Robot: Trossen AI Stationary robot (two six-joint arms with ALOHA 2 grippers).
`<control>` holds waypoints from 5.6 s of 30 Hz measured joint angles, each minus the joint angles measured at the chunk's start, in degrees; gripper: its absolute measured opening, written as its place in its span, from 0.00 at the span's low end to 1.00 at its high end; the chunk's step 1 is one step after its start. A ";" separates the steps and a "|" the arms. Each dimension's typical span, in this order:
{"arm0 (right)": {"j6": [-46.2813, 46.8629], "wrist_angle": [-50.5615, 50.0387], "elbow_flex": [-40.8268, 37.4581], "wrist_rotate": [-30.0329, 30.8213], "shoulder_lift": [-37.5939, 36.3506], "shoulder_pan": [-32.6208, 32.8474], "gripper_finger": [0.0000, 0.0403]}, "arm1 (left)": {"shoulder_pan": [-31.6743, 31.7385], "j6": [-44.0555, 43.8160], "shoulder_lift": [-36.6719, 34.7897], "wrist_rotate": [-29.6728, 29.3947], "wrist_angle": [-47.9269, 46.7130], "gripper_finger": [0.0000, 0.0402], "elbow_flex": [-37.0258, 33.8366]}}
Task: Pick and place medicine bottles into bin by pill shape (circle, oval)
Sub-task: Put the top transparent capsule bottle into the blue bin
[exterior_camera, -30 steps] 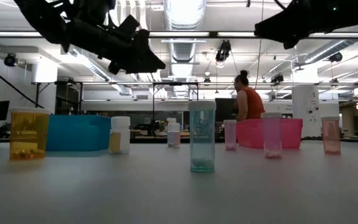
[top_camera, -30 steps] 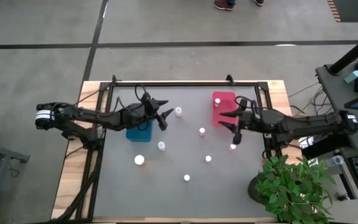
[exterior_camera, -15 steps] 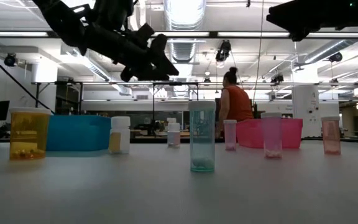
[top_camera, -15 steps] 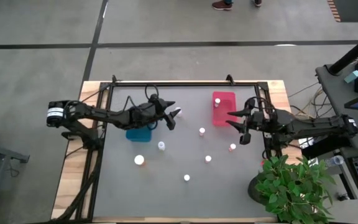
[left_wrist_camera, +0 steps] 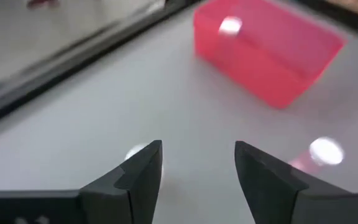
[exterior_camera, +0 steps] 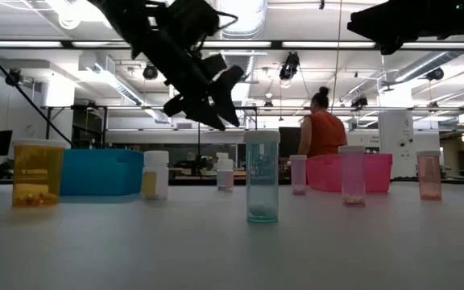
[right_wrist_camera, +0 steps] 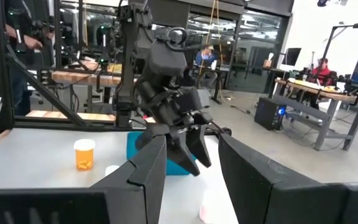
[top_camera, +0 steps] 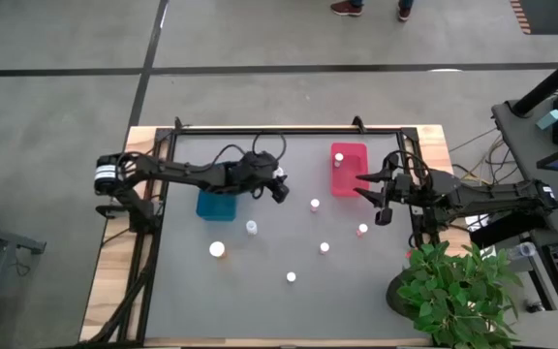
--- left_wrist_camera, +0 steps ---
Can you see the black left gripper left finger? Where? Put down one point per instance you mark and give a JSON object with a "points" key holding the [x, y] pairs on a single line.
{"points": [[129, 193]]}

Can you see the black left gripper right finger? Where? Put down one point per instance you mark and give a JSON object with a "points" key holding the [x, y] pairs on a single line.
{"points": [[269, 186]]}

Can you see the orange medicine bottle white cap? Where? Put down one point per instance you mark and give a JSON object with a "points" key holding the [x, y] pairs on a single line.
{"points": [[325, 151]]}

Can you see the red plastic bin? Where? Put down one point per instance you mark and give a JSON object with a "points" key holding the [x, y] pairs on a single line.
{"points": [[259, 62]]}

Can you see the black aluminium table frame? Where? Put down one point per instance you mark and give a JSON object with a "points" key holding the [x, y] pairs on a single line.
{"points": [[57, 71]]}

